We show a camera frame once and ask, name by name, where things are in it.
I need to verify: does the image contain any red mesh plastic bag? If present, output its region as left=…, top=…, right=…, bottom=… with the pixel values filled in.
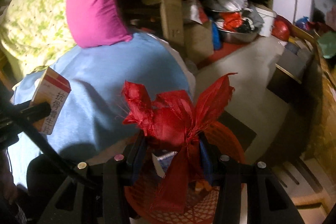
left=122, top=75, right=234, bottom=213

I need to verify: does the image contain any red plastic waste basket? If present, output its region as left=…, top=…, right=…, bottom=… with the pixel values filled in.
left=125, top=122, right=245, bottom=223

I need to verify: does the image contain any black low stool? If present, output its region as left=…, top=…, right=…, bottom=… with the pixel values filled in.
left=218, top=111, right=257, bottom=151

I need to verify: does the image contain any blue white small box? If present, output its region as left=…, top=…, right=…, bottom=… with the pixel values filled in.
left=152, top=151, right=177, bottom=178

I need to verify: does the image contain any blue blanket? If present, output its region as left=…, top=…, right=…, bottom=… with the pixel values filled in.
left=47, top=31, right=195, bottom=161

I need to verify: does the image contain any black square stool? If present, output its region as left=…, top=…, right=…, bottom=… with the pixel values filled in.
left=267, top=48, right=313, bottom=107

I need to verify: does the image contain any pink pillow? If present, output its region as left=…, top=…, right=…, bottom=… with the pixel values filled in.
left=66, top=0, right=132, bottom=48

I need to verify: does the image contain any metal basin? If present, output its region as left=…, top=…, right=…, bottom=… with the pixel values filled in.
left=217, top=28, right=259, bottom=44

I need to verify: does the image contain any red plastic bag on floor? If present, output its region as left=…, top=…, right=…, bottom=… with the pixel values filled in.
left=271, top=15, right=292, bottom=42

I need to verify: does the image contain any brown cardboard box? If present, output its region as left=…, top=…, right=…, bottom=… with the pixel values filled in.
left=184, top=21, right=214, bottom=64

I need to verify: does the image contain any white plastic bucket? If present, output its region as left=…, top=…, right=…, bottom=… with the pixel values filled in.
left=255, top=5, right=277, bottom=37

